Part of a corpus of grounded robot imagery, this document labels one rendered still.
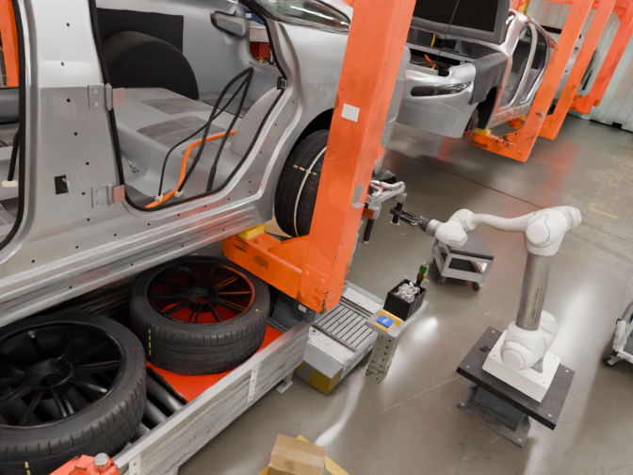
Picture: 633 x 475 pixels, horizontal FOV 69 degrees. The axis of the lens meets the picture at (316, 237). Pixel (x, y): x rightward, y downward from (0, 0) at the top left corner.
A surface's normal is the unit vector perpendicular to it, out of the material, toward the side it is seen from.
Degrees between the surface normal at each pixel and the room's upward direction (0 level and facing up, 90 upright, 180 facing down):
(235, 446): 0
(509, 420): 90
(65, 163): 89
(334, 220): 90
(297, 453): 0
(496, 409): 90
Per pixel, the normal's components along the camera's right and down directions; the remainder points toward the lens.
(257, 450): 0.18, -0.86
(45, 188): 0.80, 0.41
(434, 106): -0.11, 0.45
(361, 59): -0.57, 0.30
